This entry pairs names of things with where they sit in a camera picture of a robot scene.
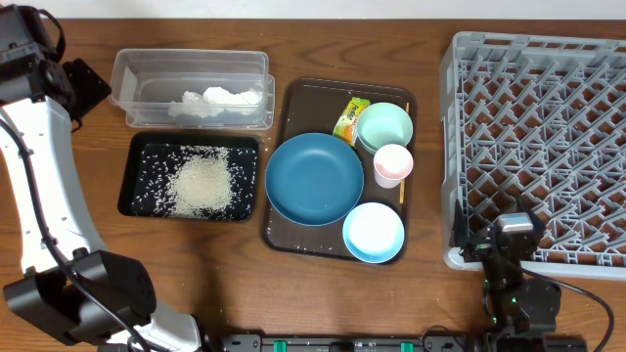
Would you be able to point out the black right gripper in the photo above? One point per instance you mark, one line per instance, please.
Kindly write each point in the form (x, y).
(479, 243)

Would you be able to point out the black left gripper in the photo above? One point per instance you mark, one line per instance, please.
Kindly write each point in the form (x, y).
(90, 88)

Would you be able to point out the white tissue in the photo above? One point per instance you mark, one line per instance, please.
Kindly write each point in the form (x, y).
(215, 100)

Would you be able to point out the pile of rice grains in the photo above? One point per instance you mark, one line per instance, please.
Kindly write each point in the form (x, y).
(195, 182)

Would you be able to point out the dark blue plate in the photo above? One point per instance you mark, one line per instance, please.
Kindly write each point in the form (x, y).
(314, 179)

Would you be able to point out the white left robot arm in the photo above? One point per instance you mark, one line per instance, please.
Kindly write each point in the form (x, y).
(73, 288)

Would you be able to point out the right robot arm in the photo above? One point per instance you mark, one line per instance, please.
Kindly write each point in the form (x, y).
(522, 309)

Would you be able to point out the grey dishwasher rack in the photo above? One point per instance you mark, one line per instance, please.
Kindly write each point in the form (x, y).
(540, 118)

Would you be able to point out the black waste tray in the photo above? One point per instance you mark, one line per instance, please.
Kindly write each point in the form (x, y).
(139, 142)

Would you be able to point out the light blue bowl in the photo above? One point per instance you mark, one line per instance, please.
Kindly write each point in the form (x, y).
(373, 233)

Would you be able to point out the pink cup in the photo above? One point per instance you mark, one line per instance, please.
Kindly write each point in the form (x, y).
(392, 164)

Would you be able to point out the clear plastic bin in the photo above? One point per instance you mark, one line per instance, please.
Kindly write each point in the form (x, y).
(145, 81)

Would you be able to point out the mint green bowl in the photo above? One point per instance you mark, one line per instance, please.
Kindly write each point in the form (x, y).
(382, 124)

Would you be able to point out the yellow green snack wrapper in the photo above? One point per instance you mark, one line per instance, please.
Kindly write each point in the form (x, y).
(346, 126)

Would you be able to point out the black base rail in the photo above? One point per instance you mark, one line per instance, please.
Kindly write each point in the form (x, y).
(428, 343)

